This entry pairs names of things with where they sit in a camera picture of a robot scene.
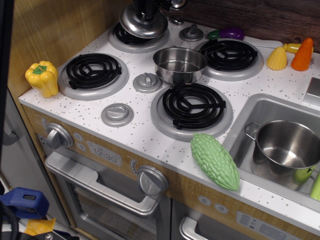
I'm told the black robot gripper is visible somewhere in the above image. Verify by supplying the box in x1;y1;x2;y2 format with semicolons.
133;0;173;20

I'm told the round steel pot lid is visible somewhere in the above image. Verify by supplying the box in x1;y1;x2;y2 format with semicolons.
119;4;168;39

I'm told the large steel pot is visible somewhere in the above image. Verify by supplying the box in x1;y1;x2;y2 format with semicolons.
244;120;320;191

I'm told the hanging steel ladle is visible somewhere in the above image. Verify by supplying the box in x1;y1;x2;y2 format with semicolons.
170;0;188;10

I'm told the black rear left burner coil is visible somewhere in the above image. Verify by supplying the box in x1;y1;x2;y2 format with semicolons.
112;22;157;45

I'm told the black burner coil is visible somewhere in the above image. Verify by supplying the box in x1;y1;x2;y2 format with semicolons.
65;53;122;90
112;22;157;45
162;83;227;130
199;39;258;71

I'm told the grey rear stove knob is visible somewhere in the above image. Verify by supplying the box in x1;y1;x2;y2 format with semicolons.
179;24;204;42

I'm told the grey stove knob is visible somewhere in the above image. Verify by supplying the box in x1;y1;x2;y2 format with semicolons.
179;24;204;42
101;103;134;128
133;72;163;93

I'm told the small steel saucepan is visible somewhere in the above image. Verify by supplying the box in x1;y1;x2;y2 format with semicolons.
153;43;227;85

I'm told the grey middle stove knob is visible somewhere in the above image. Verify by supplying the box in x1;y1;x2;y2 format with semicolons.
133;72;163;93

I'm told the black front left burner coil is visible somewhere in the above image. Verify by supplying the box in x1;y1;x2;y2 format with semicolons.
65;53;122;90

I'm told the black rear right burner coil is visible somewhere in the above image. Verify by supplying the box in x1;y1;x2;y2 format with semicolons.
199;39;258;71

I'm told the purple toy eggplant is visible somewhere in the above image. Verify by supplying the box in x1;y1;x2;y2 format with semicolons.
206;27;245;40

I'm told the black front right burner coil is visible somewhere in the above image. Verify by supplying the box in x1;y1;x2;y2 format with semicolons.
162;83;227;130

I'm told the grey front stove knob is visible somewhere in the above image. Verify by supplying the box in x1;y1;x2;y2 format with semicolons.
101;103;134;128

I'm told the yellow toy bell pepper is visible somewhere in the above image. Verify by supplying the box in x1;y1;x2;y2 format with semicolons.
24;60;59;98

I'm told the yellow toy corn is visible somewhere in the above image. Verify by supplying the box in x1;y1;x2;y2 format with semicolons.
266;46;287;71

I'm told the grey toy sink basin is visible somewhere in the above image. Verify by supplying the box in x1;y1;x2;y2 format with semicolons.
223;94;320;211

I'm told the yellow toy sausage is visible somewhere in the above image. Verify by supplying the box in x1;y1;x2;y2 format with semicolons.
283;43;302;54

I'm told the silver left oven dial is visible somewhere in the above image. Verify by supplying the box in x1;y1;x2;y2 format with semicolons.
46;122;74;150

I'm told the silver oven dial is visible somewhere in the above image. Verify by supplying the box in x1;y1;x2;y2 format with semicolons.
46;122;74;150
137;165;169;196

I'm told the green toy bitter gourd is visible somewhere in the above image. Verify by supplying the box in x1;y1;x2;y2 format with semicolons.
190;133;240;191

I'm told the orange toy carrot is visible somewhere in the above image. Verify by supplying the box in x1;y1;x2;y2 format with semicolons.
291;37;314;71

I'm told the silver right oven dial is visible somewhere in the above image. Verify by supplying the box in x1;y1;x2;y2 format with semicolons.
137;165;169;196

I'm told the silver faucet base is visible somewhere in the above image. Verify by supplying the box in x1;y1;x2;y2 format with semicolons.
303;77;320;107

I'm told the green toy vegetable in sink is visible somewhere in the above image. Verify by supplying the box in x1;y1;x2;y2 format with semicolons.
293;166;320;201

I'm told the blue clamp device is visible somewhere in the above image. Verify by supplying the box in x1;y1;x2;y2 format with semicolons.
0;187;50;220

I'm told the silver oven door handle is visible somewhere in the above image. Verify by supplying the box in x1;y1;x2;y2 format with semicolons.
45;152;159;218

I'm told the grey fridge door handle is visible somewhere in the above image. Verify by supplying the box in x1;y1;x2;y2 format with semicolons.
2;125;19;146

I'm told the silver dishwasher handle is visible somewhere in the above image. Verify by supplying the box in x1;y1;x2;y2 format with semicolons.
179;216;208;240

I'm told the black cable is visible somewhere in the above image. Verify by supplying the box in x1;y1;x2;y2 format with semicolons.
0;202;20;240

